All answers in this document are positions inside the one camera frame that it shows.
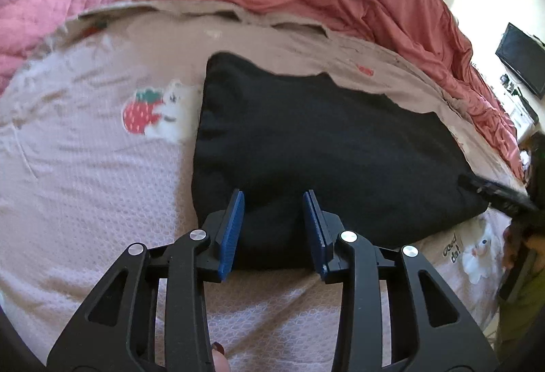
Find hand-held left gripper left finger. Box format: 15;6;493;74
46;189;245;372

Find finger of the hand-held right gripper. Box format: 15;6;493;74
457;173;539;214

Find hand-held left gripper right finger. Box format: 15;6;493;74
302;190;499;372

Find black t-shirt with orange patches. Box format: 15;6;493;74
190;52;490;271

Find person's right forearm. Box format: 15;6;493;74
495;265;545;356

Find person's left hand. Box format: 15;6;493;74
211;341;233;372

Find beige strawberry print bed sheet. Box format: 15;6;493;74
0;0;529;368

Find black wall television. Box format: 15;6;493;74
495;22;545;99

